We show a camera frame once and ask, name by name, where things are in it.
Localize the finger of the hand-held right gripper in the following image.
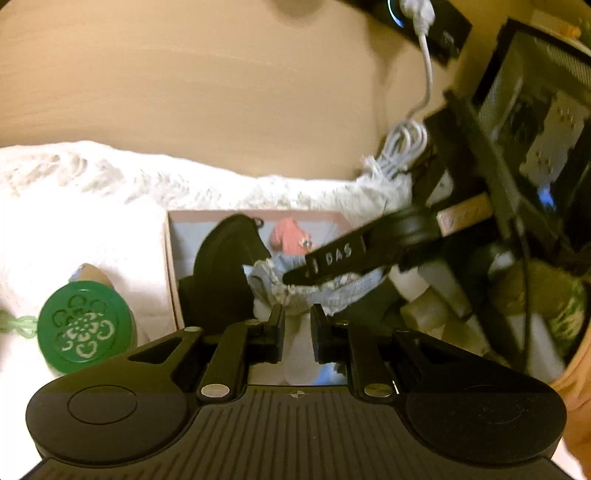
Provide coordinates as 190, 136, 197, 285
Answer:
281, 228, 393, 287

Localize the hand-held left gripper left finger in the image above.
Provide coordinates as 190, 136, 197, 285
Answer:
127, 304, 285, 402

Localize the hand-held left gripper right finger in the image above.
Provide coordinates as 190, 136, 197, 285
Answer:
310, 304, 462, 400

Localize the white cloth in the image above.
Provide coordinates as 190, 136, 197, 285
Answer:
279, 309, 324, 386

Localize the light blue frilly cloth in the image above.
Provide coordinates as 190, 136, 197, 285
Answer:
247, 254, 393, 317

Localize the black cloth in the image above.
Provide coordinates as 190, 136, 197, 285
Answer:
178, 213, 273, 333

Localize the person's right forearm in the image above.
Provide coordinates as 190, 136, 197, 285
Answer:
551, 355, 591, 469

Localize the white rolled sock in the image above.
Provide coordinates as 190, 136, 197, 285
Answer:
402, 295, 455, 330
392, 265, 430, 301

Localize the pink cloth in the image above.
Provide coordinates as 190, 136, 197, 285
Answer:
269, 218, 315, 257

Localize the wooden slat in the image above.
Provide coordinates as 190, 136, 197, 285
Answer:
436, 193, 492, 232

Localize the green patterned cloth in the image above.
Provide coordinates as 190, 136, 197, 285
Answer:
494, 261, 587, 370

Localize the black computer case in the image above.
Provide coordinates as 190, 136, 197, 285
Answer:
471, 18, 591, 259

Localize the green lid jar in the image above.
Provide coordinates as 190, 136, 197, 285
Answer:
38, 282, 137, 376

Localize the brown paper packet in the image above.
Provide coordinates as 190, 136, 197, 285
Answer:
67, 263, 112, 289

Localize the black power strip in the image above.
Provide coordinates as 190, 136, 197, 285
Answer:
342, 0, 472, 70

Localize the white plug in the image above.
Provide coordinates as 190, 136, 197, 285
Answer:
399, 0, 435, 33

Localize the wooden headboard panel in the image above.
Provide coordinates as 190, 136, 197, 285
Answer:
0, 0, 462, 181

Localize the white fluffy blanket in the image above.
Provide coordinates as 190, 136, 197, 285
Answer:
0, 141, 414, 416

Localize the green tassel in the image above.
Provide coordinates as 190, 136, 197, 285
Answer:
0, 310, 40, 340

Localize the white cable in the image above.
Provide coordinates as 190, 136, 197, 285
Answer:
360, 28, 435, 181

